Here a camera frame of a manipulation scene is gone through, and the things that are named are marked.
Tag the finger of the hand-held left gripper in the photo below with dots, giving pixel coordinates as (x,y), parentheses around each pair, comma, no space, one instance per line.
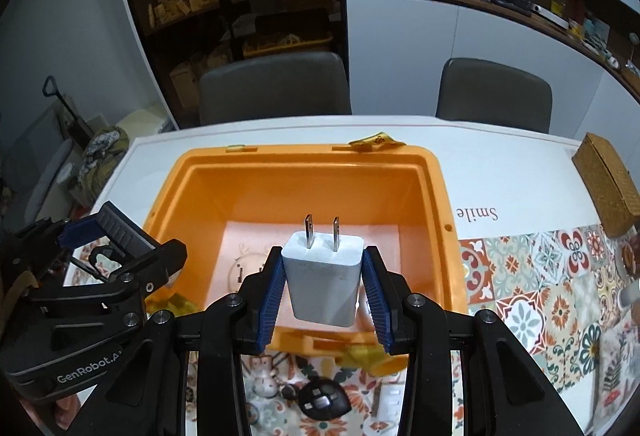
(130,233)
(80,230)

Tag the small white figurine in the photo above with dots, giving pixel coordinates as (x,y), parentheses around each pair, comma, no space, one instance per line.
(264,383)

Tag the small white plug charger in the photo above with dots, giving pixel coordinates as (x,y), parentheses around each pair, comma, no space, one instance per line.
(322,281)

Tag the black round gadget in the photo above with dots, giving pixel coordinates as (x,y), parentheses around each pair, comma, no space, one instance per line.
(320,401)

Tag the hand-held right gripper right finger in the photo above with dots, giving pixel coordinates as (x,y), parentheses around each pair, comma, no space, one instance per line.
(377,301)

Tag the dark wooden shelf unit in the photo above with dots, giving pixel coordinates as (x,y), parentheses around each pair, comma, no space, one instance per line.
(210,30)

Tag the grey dining chair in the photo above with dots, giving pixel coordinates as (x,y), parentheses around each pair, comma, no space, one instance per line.
(492,95)
(275,85)

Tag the black hand truck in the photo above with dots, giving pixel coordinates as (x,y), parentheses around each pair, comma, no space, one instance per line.
(70,115)

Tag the flat white power adapter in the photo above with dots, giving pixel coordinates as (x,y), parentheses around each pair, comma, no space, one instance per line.
(387,398)

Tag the crumpled cloth pile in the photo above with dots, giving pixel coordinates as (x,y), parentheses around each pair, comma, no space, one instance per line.
(105,160)

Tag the woven wicker box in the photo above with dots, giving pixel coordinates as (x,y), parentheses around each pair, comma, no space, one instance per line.
(607,181)

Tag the patterned tile table runner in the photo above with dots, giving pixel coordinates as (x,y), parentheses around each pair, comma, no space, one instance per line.
(525,276)

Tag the orange plastic crate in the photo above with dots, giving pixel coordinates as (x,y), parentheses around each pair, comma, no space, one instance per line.
(200,196)

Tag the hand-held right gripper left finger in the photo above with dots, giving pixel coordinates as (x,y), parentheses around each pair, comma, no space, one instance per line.
(270,296)

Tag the small round dish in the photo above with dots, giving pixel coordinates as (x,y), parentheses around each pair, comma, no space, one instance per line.
(629,256)

